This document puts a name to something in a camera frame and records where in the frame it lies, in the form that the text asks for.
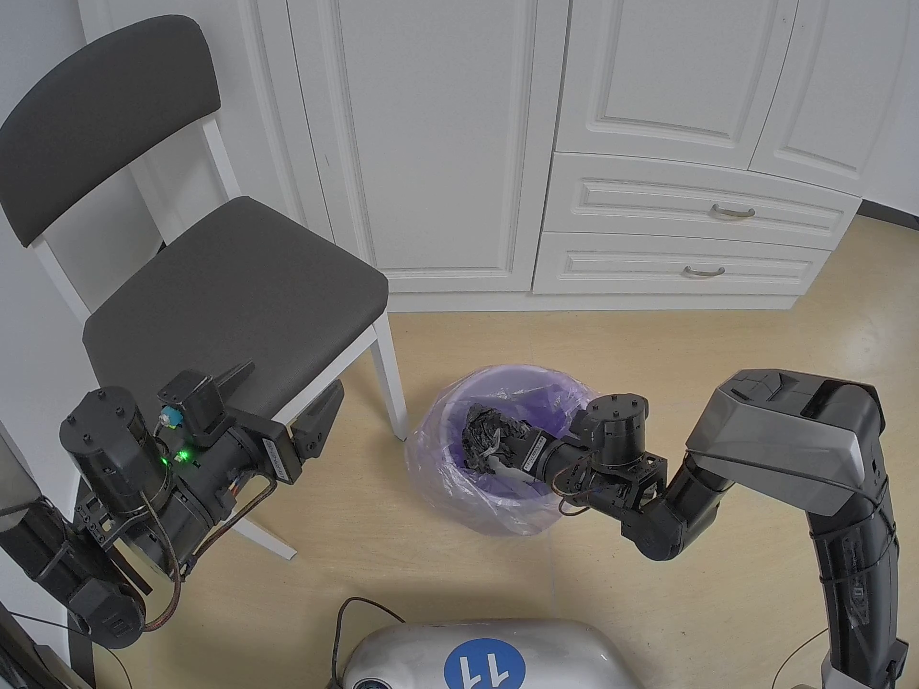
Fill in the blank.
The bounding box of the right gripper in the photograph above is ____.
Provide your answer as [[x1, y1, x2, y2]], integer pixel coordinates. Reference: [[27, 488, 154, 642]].
[[517, 433, 587, 490]]

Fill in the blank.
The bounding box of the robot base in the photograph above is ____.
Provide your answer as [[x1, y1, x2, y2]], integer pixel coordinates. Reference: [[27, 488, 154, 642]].
[[343, 617, 627, 689]]

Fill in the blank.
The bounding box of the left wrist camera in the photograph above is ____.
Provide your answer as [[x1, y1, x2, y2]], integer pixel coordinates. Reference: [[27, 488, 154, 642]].
[[157, 368, 232, 452]]

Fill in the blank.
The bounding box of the black plastic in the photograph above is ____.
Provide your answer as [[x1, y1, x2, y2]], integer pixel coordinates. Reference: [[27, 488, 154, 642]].
[[462, 404, 534, 474]]

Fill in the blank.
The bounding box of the white wardrobe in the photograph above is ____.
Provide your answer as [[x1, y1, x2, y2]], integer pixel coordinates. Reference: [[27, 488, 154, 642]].
[[72, 0, 919, 314]]

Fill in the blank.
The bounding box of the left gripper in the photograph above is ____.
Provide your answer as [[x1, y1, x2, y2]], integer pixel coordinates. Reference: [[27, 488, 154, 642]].
[[188, 360, 346, 523]]

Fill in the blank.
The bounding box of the white chair with grey cushions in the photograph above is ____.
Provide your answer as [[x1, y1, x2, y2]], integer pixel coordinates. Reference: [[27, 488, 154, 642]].
[[0, 14, 411, 562]]

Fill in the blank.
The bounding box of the white trash bin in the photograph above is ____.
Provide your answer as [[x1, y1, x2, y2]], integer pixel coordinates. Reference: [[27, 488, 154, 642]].
[[429, 367, 575, 529]]

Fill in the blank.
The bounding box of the purple plastic bag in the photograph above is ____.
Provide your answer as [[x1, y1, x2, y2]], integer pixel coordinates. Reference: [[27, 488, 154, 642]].
[[405, 363, 603, 537]]

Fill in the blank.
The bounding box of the black cable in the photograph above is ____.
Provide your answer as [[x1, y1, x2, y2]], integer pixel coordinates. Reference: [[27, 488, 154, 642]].
[[778, 624, 838, 689], [332, 596, 407, 689]]

